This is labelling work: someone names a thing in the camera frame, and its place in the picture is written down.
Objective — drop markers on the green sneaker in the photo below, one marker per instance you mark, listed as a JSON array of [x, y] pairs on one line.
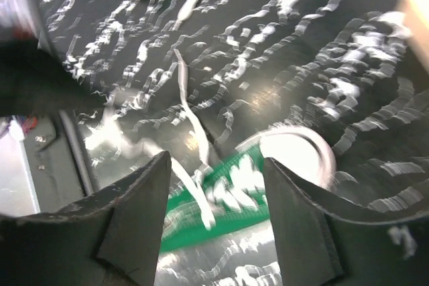
[[233, 193]]

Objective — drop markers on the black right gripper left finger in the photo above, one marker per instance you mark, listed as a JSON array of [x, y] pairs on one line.
[[111, 237]]

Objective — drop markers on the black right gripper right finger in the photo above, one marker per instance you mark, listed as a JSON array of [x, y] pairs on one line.
[[322, 239]]

